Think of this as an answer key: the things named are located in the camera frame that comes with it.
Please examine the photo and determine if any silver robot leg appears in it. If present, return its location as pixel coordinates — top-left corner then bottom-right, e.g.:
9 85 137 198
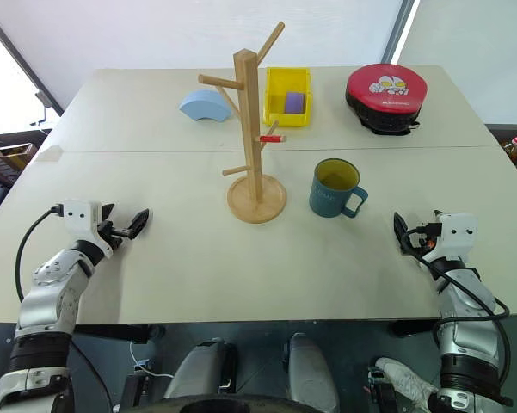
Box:
163 337 238 401
285 332 341 413

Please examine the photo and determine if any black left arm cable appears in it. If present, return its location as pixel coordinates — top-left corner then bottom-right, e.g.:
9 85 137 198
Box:
15 206 65 303

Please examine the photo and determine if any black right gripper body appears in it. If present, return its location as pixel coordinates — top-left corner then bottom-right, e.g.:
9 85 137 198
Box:
405 221 440 256

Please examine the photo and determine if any blue mug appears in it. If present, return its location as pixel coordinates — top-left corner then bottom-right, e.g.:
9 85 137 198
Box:
308 157 369 219

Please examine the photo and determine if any yellow plastic bin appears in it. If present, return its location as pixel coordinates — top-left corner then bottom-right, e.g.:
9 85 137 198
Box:
262 66 314 129

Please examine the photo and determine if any silver right robot leg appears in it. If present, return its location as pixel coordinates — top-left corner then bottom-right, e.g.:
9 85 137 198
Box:
285 332 341 413

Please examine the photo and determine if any dark round robot waist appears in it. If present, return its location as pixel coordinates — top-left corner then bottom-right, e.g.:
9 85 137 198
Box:
140 391 294 413

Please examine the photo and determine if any bottle with red cap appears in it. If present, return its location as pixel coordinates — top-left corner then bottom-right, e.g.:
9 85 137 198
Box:
502 136 517 170

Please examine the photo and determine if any thin white cable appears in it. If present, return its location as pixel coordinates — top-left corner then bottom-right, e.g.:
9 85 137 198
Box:
128 341 175 380

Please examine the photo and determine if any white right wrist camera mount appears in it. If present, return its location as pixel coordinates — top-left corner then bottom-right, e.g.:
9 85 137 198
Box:
420 212 478 264

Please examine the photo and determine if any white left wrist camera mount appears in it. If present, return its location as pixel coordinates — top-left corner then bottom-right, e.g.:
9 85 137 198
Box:
53 199 114 260

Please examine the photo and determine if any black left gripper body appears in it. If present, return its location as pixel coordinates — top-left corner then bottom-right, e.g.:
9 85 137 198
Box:
95 219 132 250

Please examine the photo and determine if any wooden crate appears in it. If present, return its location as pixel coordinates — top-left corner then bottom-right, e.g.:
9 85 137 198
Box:
0 136 40 187

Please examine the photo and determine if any silver left robot leg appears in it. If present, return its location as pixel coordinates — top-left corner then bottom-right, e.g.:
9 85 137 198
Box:
163 337 238 401

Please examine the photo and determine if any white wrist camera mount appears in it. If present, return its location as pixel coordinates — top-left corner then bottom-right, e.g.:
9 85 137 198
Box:
53 199 114 260
420 212 478 264

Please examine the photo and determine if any light blue arch block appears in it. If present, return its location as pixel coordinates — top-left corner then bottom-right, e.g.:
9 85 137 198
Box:
179 89 233 123

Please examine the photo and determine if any purple block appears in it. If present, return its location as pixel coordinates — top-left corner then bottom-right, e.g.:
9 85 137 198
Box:
284 91 306 114

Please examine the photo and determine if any wooden mug tree stand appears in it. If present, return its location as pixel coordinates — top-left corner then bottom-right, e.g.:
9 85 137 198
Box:
197 21 288 224

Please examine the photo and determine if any white crumpled cloth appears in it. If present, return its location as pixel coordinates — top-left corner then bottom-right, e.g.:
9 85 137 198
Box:
374 356 440 412

